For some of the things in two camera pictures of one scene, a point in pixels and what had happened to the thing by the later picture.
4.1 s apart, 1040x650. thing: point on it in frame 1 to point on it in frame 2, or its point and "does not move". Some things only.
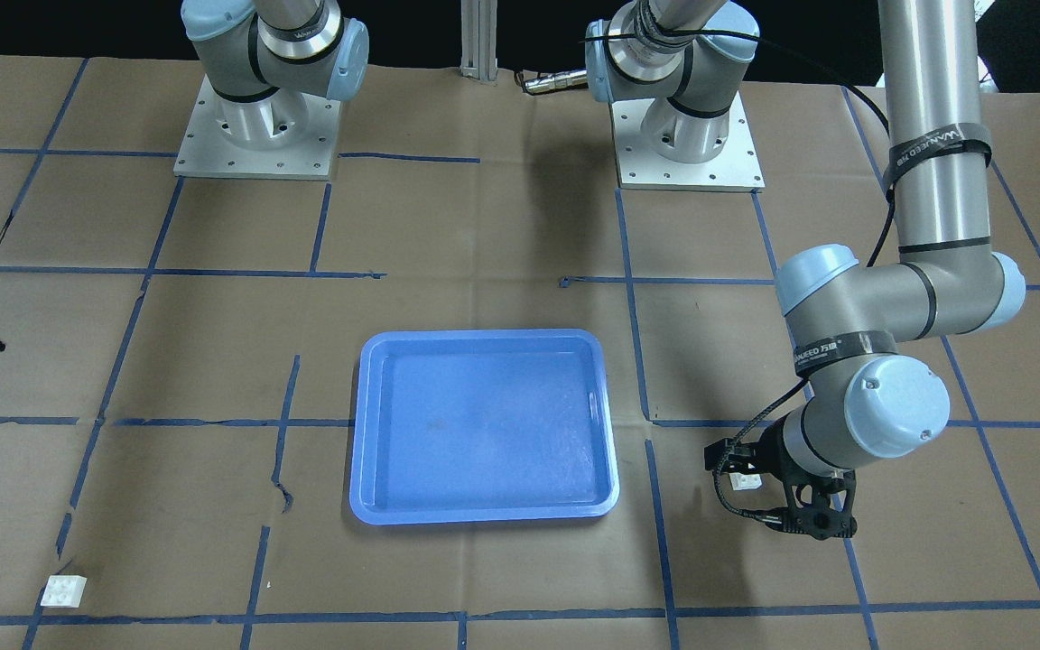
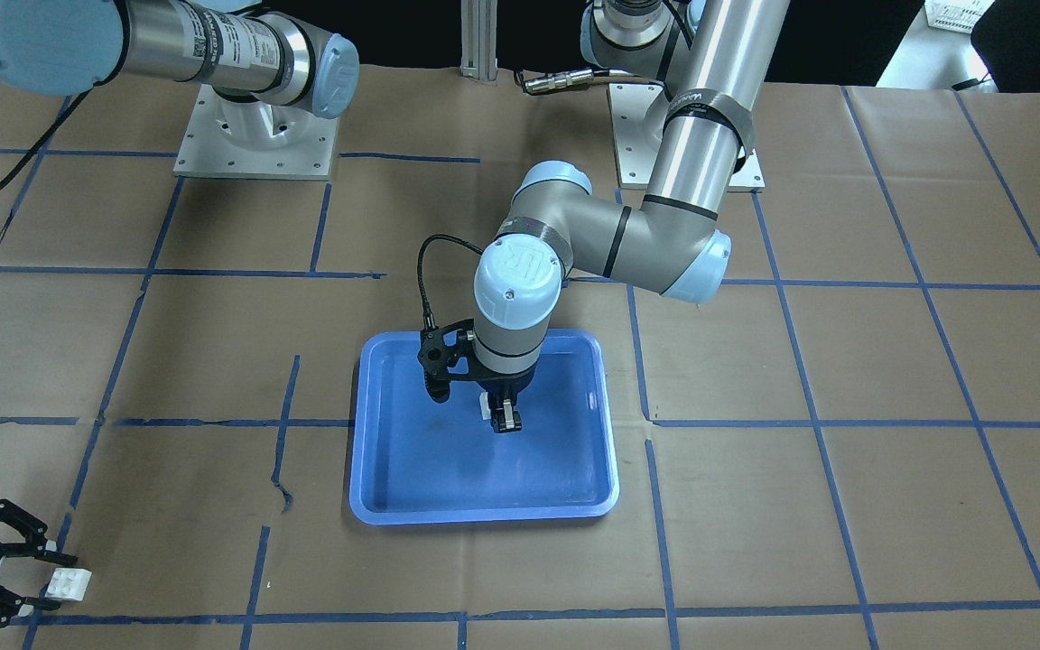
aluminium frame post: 478,39 does not move
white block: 63,590 does not move
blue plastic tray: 470,425 does not move
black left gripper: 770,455 to 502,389
